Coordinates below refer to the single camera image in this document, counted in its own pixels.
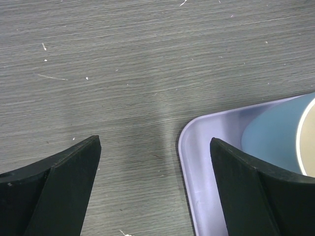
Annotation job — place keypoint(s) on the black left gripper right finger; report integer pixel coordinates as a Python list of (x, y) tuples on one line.
[(259, 198)]

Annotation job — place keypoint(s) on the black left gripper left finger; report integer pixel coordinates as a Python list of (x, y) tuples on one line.
[(50, 197)]

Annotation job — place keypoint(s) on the light blue mug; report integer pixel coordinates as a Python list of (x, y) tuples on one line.
[(285, 135)]

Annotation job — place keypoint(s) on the lilac plastic tray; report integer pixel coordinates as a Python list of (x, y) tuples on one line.
[(194, 152)]

